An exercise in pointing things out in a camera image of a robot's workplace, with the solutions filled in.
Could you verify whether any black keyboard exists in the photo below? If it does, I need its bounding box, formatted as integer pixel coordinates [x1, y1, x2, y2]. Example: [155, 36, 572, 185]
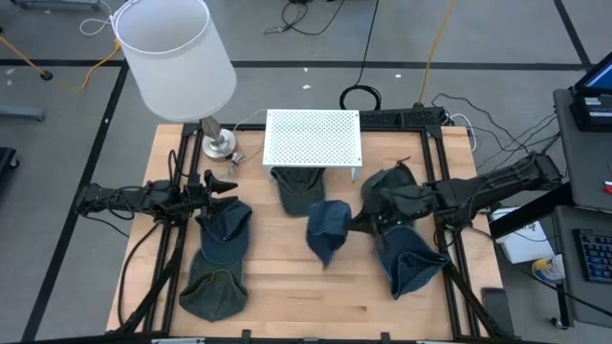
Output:
[572, 227, 612, 285]

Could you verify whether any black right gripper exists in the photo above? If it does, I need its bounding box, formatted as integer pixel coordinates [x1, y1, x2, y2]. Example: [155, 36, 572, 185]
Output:
[350, 183, 439, 236]

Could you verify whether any grey desk top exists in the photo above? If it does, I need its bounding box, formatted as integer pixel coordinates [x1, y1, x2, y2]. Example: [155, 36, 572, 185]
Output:
[553, 88, 612, 212]

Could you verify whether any white shade table lamp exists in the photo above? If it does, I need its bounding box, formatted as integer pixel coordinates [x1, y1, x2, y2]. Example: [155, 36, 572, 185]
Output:
[109, 0, 239, 161]

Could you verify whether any green baseball cap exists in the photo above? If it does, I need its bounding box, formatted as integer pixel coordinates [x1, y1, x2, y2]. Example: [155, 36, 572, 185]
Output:
[270, 166, 327, 218]
[361, 157, 422, 226]
[178, 248, 249, 323]

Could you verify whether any white thin cable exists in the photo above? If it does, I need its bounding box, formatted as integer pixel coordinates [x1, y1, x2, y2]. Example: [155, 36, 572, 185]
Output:
[448, 112, 479, 153]

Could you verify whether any white perforated metal shelf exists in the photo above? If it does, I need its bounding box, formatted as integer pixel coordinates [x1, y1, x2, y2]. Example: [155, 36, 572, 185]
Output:
[261, 108, 363, 183]

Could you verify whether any white yellow labelled container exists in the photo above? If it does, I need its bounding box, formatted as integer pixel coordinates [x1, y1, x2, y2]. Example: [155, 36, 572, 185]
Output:
[531, 254, 567, 284]

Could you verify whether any white looped floor cable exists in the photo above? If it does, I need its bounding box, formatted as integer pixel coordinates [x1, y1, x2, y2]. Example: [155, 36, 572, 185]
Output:
[78, 0, 117, 37]

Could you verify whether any grey metal floor bar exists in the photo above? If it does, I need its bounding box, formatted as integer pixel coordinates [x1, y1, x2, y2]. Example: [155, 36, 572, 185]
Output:
[9, 0, 102, 12]

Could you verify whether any black desk bar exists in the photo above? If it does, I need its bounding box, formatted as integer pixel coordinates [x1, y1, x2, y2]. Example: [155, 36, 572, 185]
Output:
[487, 183, 576, 240]

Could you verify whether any black aluminium table frame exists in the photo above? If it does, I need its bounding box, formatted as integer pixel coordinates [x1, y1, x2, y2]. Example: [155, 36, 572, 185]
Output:
[113, 105, 516, 344]

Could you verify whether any yellow floor cable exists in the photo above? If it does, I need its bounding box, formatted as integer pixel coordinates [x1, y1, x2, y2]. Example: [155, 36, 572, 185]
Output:
[0, 35, 123, 93]

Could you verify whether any black thin floor cable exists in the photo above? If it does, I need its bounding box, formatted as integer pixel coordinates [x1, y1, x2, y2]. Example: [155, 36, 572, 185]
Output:
[263, 0, 348, 37]

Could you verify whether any black wheeled furniture base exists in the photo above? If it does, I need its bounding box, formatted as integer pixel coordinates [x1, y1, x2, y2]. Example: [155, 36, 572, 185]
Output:
[0, 146, 21, 185]

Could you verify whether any white lamp cable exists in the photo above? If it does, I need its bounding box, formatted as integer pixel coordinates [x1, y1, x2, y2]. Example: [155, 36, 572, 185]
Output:
[231, 108, 269, 166]

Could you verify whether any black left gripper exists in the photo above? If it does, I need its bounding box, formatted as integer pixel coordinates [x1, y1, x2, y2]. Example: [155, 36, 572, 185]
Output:
[180, 160, 241, 226]

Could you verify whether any white cardboard box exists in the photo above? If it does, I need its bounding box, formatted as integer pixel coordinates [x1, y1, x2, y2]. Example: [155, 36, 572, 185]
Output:
[490, 205, 556, 266]

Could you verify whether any grey keyboard desk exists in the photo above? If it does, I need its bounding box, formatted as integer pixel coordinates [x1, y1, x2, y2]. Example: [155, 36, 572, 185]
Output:
[552, 204, 612, 331]

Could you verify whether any grey furniture foot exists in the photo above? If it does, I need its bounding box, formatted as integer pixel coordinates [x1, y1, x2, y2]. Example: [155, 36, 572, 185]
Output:
[0, 103, 47, 122]

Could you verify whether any blue denim baseball cap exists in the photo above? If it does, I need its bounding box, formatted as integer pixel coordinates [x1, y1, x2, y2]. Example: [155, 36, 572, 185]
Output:
[305, 199, 354, 268]
[194, 198, 253, 266]
[375, 223, 451, 301]

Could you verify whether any black coiled floor cable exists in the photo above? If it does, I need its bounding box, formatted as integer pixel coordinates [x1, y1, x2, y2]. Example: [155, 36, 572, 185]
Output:
[339, 0, 383, 112]

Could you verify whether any orange floor cable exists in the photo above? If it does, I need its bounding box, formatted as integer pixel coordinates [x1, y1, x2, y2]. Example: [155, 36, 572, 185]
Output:
[417, 0, 458, 107]

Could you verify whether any black computer monitor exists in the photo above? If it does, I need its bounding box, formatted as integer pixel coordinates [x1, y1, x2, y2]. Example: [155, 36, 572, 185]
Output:
[573, 51, 612, 97]

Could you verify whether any black arm base cable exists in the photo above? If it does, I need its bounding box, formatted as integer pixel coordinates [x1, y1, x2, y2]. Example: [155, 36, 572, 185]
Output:
[117, 222, 163, 327]

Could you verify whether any black labelled device box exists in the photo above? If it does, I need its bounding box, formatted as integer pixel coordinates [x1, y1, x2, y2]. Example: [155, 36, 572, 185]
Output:
[569, 88, 612, 133]

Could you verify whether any black phone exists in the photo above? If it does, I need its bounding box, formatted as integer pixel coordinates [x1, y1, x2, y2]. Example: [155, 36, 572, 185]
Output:
[480, 286, 516, 338]

